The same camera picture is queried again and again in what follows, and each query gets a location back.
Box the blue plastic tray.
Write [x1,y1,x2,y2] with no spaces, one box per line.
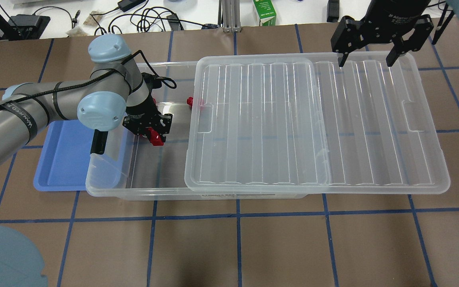
[33,120,128,192]

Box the aluminium frame post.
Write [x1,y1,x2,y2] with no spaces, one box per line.
[218,0,241,33]

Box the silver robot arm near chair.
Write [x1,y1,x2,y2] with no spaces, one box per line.
[0,0,434,165]

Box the clear plastic box lid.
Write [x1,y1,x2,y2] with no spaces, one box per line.
[184,51,451,195]

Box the clear plastic storage box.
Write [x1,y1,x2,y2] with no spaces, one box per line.
[85,61,304,201]

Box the green white carton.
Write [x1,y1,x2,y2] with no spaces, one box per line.
[253,0,277,27]

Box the red block in box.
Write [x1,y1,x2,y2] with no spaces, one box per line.
[186,96,205,109]

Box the red block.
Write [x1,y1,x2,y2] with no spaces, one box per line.
[144,128,165,146]
[186,96,205,109]

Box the black power adapter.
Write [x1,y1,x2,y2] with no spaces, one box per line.
[117,0,146,12]

